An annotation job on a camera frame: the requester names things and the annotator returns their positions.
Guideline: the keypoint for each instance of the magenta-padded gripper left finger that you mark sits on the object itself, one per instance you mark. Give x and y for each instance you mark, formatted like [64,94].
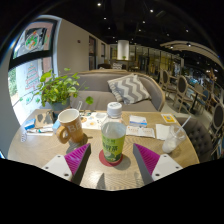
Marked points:
[74,160]

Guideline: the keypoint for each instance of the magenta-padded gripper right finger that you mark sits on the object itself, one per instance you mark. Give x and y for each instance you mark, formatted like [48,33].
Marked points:
[150,160]

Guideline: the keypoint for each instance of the green-labelled clear drink bottle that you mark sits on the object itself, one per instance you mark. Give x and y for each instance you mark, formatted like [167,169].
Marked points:
[113,143]

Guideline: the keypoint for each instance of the clear plastic cup with straw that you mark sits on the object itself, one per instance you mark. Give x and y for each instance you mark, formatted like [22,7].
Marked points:
[172,141]

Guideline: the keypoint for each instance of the white printed leaflet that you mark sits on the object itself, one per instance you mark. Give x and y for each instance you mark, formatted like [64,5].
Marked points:
[141,131]

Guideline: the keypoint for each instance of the flat round red coaster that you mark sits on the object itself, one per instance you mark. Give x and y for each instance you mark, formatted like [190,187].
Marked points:
[104,160]

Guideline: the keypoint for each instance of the white paper napkin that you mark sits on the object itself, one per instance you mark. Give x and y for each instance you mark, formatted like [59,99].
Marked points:
[161,131]

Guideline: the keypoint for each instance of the yellow-brown ceramic mug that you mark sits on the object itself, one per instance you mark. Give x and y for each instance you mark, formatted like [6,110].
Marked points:
[75,128]

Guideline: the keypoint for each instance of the small light-blue box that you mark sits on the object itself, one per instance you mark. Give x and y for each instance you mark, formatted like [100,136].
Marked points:
[55,126]

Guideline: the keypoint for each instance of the blue white card packet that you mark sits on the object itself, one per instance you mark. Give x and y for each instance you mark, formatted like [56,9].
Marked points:
[138,120]

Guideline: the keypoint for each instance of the white illustrated booklet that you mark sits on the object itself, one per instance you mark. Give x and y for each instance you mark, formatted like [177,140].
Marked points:
[93,120]

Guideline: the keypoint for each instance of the white tube with green cap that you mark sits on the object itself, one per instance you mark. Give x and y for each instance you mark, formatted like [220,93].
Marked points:
[40,130]

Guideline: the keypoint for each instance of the yellow square card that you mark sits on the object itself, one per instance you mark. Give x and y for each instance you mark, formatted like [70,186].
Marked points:
[168,118]

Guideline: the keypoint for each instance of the brown paper card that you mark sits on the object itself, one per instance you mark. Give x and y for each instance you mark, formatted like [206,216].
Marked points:
[43,119]

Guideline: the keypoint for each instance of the dark grey tufted armchair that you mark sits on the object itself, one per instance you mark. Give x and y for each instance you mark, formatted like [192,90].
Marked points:
[198,136]

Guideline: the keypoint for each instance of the silver pill blister pack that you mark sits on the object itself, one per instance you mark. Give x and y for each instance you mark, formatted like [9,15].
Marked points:
[24,136]

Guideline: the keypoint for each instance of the flat blue white box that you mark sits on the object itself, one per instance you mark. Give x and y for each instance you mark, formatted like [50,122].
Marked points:
[30,124]

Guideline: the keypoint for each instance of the grey curved sofa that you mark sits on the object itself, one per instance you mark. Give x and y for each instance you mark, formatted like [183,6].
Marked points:
[96,98]

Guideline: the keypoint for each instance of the green potted plant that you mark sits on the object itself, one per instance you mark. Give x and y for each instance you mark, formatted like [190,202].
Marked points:
[56,90]

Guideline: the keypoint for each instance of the grey white chevron pillow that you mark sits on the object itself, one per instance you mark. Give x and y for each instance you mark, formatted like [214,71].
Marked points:
[130,88]

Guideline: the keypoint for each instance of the group of oval-back chairs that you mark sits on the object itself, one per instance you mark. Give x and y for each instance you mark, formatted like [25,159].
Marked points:
[182,86]

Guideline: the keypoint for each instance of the group of ceiling spotlights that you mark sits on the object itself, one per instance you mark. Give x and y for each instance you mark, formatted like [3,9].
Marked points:
[143,21]

